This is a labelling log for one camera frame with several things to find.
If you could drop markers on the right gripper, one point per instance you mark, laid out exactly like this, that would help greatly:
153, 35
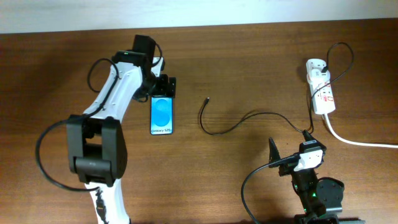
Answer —
287, 168

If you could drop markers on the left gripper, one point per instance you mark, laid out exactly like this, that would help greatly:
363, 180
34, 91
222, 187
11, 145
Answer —
161, 89

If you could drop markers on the blue Galaxy smartphone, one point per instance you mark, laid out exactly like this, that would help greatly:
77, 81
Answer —
161, 116

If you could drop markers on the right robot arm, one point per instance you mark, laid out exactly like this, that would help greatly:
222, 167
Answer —
321, 198

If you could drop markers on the white power strip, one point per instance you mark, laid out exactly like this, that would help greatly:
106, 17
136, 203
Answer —
323, 100

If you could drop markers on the white USB wall charger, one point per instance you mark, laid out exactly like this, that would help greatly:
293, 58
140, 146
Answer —
315, 76

